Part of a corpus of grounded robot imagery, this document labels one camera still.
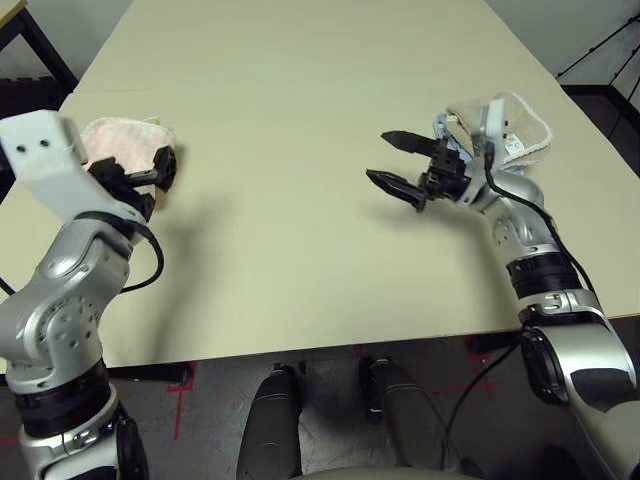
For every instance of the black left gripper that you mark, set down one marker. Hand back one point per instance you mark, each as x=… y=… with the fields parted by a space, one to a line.
x=120 y=185

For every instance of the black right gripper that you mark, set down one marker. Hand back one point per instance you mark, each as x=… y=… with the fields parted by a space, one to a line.
x=445 y=172

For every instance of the pink towel with white trim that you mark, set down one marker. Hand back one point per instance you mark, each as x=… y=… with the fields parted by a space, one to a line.
x=130 y=145

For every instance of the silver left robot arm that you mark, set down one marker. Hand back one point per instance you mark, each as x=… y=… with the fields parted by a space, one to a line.
x=60 y=310

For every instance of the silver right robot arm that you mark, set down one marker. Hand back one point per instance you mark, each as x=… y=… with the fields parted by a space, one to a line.
x=550 y=280

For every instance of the green folded towel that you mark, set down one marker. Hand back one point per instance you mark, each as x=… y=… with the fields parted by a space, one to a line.
x=152 y=120

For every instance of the light blue folded towel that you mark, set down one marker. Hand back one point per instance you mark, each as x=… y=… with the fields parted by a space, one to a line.
x=450 y=140

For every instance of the beige folded towel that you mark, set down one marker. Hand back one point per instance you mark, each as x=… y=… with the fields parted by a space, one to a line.
x=525 y=125

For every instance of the white barcode label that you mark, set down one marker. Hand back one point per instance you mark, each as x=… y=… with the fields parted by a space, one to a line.
x=514 y=146

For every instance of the black tripod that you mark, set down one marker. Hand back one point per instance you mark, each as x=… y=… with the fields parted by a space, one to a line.
x=600 y=50

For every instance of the red floor tape cross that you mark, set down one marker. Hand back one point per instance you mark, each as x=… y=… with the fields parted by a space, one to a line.
x=179 y=400
x=480 y=385

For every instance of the grey right robot leg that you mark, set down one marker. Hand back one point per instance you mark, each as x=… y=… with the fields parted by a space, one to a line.
x=400 y=415

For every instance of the grey robot leg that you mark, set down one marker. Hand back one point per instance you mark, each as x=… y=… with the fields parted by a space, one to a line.
x=400 y=415
x=270 y=425

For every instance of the grey left robot leg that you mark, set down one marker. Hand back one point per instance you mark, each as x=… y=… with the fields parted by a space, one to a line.
x=270 y=425

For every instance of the beige robot torso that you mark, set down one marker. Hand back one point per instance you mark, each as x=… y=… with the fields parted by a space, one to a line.
x=375 y=472

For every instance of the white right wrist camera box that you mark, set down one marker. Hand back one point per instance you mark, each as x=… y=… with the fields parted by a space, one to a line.
x=487 y=145

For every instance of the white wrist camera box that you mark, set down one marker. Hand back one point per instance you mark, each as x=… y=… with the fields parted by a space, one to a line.
x=45 y=160
x=487 y=145

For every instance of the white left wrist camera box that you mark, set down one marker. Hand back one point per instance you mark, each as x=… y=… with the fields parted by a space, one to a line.
x=45 y=160

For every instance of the side table with black frame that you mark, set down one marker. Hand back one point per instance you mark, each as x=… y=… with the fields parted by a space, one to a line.
x=30 y=40

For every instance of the black table frame bar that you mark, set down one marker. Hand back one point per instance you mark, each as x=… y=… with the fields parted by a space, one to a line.
x=150 y=372

